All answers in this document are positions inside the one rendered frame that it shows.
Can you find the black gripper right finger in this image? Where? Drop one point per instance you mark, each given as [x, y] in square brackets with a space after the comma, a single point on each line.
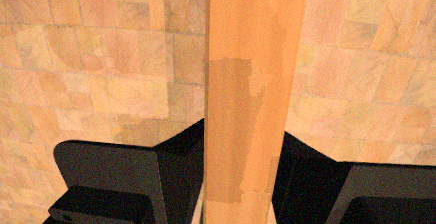
[311, 188]

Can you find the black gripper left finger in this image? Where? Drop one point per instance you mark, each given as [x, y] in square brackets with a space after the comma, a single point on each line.
[171, 173]

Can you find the orange wooden board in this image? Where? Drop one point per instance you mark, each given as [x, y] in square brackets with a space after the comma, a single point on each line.
[251, 50]

